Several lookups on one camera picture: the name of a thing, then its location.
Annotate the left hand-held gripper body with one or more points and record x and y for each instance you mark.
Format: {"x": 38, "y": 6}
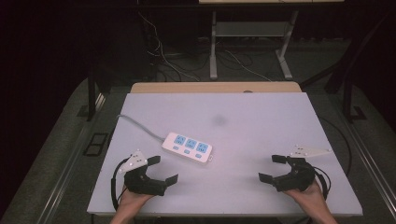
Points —
{"x": 146, "y": 186}

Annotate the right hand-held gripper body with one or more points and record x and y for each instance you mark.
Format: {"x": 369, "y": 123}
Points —
{"x": 300, "y": 179}

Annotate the person's right hand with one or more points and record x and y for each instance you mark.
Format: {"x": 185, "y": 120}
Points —
{"x": 311, "y": 197}

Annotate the person's left hand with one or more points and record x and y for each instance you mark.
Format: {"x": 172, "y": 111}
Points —
{"x": 130, "y": 202}

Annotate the white power strip blue sockets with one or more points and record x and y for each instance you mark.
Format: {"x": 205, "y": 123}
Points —
{"x": 190, "y": 152}

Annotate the black stand leg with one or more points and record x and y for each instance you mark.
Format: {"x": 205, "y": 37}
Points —
{"x": 91, "y": 99}

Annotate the black stand with foot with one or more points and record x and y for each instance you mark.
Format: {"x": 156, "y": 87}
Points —
{"x": 348, "y": 99}

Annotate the white metal stand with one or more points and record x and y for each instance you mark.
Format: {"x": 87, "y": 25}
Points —
{"x": 213, "y": 59}

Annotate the black floor socket frame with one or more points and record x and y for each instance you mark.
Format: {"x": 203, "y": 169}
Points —
{"x": 96, "y": 143}

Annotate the aluminium floor rail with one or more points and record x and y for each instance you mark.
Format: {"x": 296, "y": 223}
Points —
{"x": 68, "y": 174}
{"x": 369, "y": 161}

